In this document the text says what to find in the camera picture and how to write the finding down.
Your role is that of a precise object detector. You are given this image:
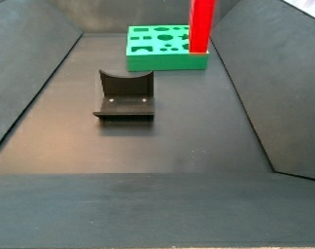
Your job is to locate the green shape-sorting board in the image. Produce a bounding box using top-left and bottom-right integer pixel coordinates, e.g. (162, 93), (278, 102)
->
(126, 24), (209, 71)

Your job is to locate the dark grey curved holder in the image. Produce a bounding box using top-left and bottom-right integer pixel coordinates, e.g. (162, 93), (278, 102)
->
(92, 70), (155, 119)

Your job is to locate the red double-square peg object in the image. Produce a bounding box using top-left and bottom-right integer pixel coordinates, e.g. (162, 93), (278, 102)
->
(189, 0), (217, 53)

